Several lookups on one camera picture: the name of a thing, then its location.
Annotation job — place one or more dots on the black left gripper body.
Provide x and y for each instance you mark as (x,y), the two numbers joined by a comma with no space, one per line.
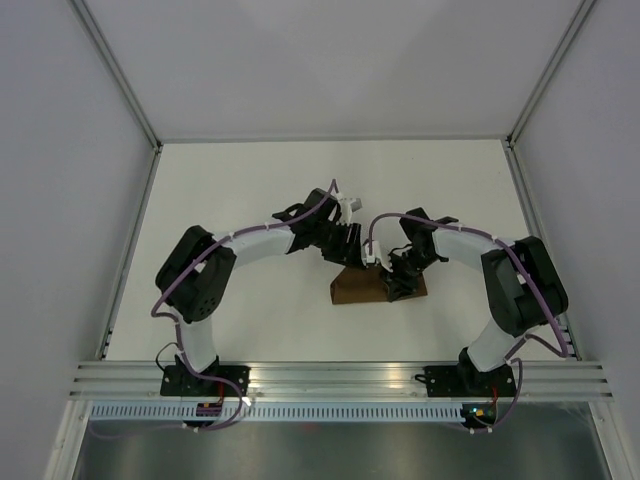
(333,239)

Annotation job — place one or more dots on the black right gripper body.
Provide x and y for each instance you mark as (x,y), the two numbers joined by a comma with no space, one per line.
(405,269)

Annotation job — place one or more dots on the brown cloth napkin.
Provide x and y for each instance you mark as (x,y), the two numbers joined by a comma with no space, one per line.
(357,286)

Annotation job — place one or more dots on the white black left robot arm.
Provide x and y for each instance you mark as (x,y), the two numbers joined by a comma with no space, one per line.
(194,277)

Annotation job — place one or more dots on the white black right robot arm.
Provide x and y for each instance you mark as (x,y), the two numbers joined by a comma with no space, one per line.
(524,292)

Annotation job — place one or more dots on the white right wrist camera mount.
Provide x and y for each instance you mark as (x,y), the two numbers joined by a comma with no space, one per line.
(373,254)

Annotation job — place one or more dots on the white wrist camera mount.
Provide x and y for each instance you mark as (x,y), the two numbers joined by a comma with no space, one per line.
(346,207)
(373,254)

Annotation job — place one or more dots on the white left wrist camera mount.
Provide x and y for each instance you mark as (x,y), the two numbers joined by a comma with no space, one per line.
(346,207)

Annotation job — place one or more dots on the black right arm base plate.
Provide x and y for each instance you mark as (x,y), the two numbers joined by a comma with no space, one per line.
(452,381)

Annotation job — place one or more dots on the white slotted cable duct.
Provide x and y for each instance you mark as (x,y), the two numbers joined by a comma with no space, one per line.
(282,411)

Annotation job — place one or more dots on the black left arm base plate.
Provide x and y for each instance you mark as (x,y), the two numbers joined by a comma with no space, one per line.
(177,381)

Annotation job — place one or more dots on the left side aluminium rail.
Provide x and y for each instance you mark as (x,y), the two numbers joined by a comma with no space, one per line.
(115,294)

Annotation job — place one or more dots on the aluminium front rail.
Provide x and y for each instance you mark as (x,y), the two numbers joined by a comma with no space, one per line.
(542,382)

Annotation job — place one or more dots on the right rear aluminium frame post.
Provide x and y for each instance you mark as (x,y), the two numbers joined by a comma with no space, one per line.
(569,36)

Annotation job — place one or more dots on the grey aluminium frame post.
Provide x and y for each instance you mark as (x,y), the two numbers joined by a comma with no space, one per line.
(88,21)

